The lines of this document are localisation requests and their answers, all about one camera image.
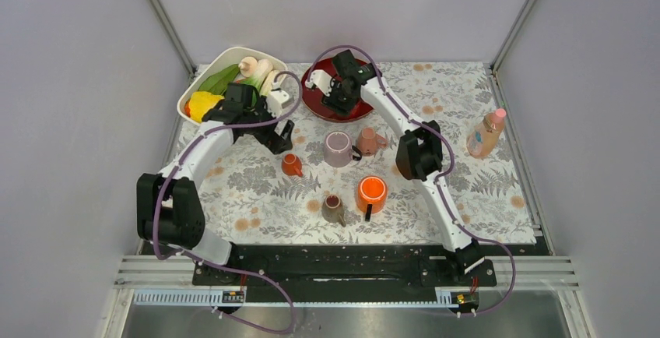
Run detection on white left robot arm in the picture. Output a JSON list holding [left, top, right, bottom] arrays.
[[136, 83, 296, 284]]

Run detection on orange mug black handle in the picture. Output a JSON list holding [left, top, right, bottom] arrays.
[[356, 175, 388, 222]]

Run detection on green bok choy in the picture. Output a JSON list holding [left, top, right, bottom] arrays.
[[240, 73, 265, 100]]

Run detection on yellow napa cabbage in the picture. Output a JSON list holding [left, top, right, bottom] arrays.
[[184, 91, 224, 123]]

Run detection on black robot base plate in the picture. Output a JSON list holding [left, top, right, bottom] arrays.
[[192, 245, 505, 303]]

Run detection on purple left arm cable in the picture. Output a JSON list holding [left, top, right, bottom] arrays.
[[152, 70, 304, 336]]

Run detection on white rectangular vegetable tray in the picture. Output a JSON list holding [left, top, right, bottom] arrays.
[[177, 47, 288, 124]]

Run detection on lilac mug black handle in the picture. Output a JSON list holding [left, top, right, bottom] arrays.
[[323, 131, 363, 168]]

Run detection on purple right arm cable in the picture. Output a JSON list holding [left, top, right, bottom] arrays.
[[305, 44, 517, 318]]

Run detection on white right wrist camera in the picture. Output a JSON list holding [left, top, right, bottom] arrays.
[[304, 69, 339, 97]]

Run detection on white green leek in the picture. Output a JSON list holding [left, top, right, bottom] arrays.
[[254, 59, 281, 97]]

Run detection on round red lacquer tray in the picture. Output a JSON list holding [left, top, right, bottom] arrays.
[[301, 58, 373, 123]]

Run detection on beige mushroom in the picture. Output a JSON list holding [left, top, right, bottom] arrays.
[[237, 56, 258, 78]]

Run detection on salmon pink patterned mug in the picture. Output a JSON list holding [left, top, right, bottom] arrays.
[[356, 127, 388, 157]]

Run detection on dark green leaf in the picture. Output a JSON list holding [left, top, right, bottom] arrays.
[[198, 64, 240, 95]]

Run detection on brown small mug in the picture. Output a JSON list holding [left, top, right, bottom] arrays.
[[321, 195, 346, 227]]

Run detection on white slotted cable duct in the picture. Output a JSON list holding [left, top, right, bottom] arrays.
[[132, 287, 480, 310]]

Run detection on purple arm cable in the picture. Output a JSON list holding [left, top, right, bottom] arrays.
[[152, 70, 304, 336], [305, 44, 517, 318]]

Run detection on pink capped bottle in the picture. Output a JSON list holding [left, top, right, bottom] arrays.
[[466, 108, 507, 158]]

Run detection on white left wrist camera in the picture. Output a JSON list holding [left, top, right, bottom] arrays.
[[265, 84, 292, 118]]

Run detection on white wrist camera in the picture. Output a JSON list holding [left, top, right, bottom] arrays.
[[265, 84, 292, 118], [304, 69, 339, 97]]

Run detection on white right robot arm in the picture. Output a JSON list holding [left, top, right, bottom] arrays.
[[305, 45, 485, 285]]

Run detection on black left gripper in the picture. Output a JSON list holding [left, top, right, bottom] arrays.
[[243, 96, 293, 153]]

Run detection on small orange cup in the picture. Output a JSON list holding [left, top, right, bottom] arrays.
[[281, 153, 304, 177]]

